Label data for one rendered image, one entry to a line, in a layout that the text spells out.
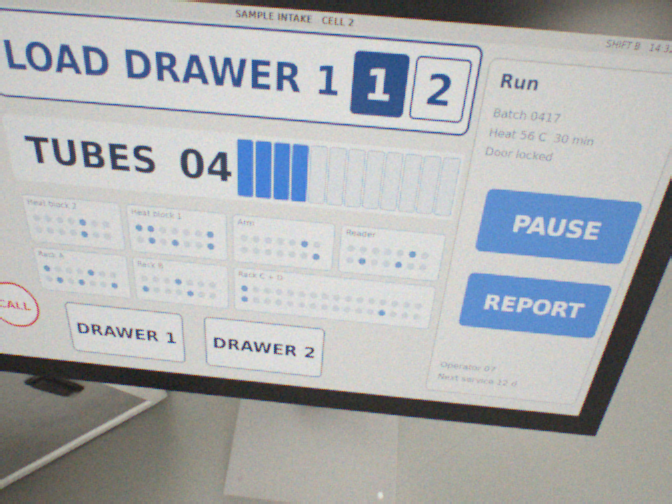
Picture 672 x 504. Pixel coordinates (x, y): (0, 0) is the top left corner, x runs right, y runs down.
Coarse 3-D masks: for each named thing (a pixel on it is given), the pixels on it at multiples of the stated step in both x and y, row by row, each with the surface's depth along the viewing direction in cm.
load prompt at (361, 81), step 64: (0, 64) 27; (64, 64) 27; (128, 64) 27; (192, 64) 27; (256, 64) 26; (320, 64) 26; (384, 64) 26; (448, 64) 26; (384, 128) 27; (448, 128) 27
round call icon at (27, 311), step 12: (0, 288) 34; (12, 288) 34; (24, 288) 34; (0, 300) 34; (12, 300) 34; (24, 300) 34; (36, 300) 34; (0, 312) 35; (12, 312) 35; (24, 312) 35; (36, 312) 35; (0, 324) 35; (12, 324) 35; (24, 324) 35; (36, 324) 35
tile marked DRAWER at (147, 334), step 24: (72, 312) 34; (96, 312) 34; (120, 312) 34; (144, 312) 34; (168, 312) 34; (72, 336) 35; (96, 336) 35; (120, 336) 35; (144, 336) 35; (168, 336) 35; (168, 360) 36
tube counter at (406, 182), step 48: (192, 144) 28; (240, 144) 28; (288, 144) 28; (336, 144) 28; (192, 192) 30; (240, 192) 30; (288, 192) 29; (336, 192) 29; (384, 192) 29; (432, 192) 29
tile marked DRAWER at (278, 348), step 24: (216, 336) 34; (240, 336) 34; (264, 336) 34; (288, 336) 34; (312, 336) 34; (216, 360) 35; (240, 360) 35; (264, 360) 35; (288, 360) 35; (312, 360) 35
